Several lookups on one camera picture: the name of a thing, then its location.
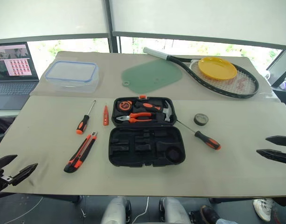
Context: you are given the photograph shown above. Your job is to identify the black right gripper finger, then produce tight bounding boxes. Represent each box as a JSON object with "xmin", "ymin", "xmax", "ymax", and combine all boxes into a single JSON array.
[
  {"xmin": 265, "ymin": 135, "xmax": 286, "ymax": 147},
  {"xmin": 256, "ymin": 149, "xmax": 286, "ymax": 167}
]

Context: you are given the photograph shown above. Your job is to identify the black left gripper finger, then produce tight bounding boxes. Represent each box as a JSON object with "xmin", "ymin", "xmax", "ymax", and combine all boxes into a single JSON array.
[
  {"xmin": 11, "ymin": 163, "xmax": 38, "ymax": 187},
  {"xmin": 0, "ymin": 154, "xmax": 18, "ymax": 169}
]

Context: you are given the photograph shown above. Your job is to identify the orange black utility knife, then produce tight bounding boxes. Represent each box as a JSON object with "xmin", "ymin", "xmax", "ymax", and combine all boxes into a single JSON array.
[{"xmin": 63, "ymin": 131, "xmax": 98, "ymax": 174}]

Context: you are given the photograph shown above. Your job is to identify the orange black handled screwdriver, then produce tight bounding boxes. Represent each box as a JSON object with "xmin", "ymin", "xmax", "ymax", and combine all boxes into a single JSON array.
[
  {"xmin": 76, "ymin": 100, "xmax": 97, "ymax": 135},
  {"xmin": 176, "ymin": 119, "xmax": 222, "ymax": 151}
]

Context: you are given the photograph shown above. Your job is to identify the black electrical tape roll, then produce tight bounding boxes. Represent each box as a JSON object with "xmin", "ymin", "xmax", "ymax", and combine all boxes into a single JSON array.
[{"xmin": 193, "ymin": 113, "xmax": 209, "ymax": 126}]

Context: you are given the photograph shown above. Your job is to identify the orange voltage tester pen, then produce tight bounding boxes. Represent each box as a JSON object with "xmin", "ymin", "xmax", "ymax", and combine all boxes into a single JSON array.
[{"xmin": 103, "ymin": 105, "xmax": 110, "ymax": 126}]

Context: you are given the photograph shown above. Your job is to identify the black plastic tool case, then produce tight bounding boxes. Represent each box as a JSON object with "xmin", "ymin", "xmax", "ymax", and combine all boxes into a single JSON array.
[{"xmin": 108, "ymin": 95, "xmax": 187, "ymax": 168}]

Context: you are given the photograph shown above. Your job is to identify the white sneaker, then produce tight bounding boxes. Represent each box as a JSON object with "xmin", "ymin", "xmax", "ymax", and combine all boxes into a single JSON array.
[{"xmin": 253, "ymin": 198, "xmax": 274, "ymax": 222}]

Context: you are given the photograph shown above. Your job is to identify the dark framed monitor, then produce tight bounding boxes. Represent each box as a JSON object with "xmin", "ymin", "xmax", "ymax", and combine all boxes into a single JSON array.
[{"xmin": 266, "ymin": 49, "xmax": 286, "ymax": 88}]

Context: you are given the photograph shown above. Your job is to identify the black shoe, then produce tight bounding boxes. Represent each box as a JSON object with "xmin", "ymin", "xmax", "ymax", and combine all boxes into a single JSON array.
[{"xmin": 200, "ymin": 205, "xmax": 222, "ymax": 224}]

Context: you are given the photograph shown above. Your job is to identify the grey left robot leg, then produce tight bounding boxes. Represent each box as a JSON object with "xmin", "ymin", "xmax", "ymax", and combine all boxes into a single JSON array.
[{"xmin": 100, "ymin": 196, "xmax": 132, "ymax": 224}]

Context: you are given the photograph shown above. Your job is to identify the grey robot leg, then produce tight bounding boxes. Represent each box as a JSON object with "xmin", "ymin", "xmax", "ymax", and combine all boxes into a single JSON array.
[
  {"xmin": 100, "ymin": 196, "xmax": 132, "ymax": 224},
  {"xmin": 159, "ymin": 197, "xmax": 192, "ymax": 224}
]

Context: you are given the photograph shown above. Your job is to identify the yellow plastic plate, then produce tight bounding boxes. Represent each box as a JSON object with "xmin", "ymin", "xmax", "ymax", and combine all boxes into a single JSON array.
[{"xmin": 198, "ymin": 56, "xmax": 238, "ymax": 81}]

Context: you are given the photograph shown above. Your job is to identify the open grey laptop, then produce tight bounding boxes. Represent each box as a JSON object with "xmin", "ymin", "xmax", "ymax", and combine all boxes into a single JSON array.
[{"xmin": 0, "ymin": 42, "xmax": 40, "ymax": 110}]

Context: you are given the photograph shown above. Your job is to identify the clear container with blue lid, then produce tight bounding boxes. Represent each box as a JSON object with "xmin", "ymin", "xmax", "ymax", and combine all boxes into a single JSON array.
[{"xmin": 45, "ymin": 61, "xmax": 99, "ymax": 93}]

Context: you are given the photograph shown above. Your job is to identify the grey right robot leg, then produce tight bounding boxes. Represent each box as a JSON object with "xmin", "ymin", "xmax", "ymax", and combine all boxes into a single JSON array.
[{"xmin": 159, "ymin": 197, "xmax": 192, "ymax": 224}]

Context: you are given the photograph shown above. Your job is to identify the orange black tape measure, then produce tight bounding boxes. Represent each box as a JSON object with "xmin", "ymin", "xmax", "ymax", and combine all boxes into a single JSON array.
[{"xmin": 117, "ymin": 99, "xmax": 133, "ymax": 112}]

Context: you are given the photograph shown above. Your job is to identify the beige table cover sheet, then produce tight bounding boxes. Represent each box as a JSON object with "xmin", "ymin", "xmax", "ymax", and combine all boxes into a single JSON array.
[
  {"xmin": 0, "ymin": 95, "xmax": 286, "ymax": 198},
  {"xmin": 29, "ymin": 50, "xmax": 281, "ymax": 102}
]

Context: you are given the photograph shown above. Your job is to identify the green cutting board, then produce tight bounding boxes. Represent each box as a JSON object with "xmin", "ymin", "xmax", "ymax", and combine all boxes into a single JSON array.
[{"xmin": 121, "ymin": 58, "xmax": 183, "ymax": 94}]

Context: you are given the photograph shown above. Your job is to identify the white roller blind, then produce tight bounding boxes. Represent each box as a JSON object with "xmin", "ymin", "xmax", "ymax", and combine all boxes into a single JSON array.
[
  {"xmin": 110, "ymin": 0, "xmax": 286, "ymax": 51},
  {"xmin": 0, "ymin": 0, "xmax": 110, "ymax": 40}
]

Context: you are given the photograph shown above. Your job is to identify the black tennis racket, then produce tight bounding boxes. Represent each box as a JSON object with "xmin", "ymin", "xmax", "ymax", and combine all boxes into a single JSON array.
[{"xmin": 143, "ymin": 47, "xmax": 260, "ymax": 99}]

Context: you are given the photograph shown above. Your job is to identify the black table frame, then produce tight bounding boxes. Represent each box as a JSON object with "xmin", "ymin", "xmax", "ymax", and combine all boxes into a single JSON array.
[{"xmin": 0, "ymin": 192, "xmax": 259, "ymax": 204}]

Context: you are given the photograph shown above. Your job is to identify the claw hammer orange black handle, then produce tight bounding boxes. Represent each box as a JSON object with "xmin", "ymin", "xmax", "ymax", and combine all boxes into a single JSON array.
[{"xmin": 133, "ymin": 100, "xmax": 175, "ymax": 122}]

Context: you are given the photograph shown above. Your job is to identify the thin white cable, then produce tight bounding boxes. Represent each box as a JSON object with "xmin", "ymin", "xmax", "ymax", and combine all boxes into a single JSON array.
[{"xmin": 133, "ymin": 196, "xmax": 150, "ymax": 224}]

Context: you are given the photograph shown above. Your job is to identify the orange handled pliers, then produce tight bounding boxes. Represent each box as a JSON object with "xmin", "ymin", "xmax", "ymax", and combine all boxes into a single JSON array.
[{"xmin": 116, "ymin": 112, "xmax": 155, "ymax": 124}]

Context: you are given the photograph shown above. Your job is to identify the dark window frame post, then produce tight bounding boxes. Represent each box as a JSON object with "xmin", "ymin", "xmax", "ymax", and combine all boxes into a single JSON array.
[{"xmin": 104, "ymin": 0, "xmax": 121, "ymax": 53}]

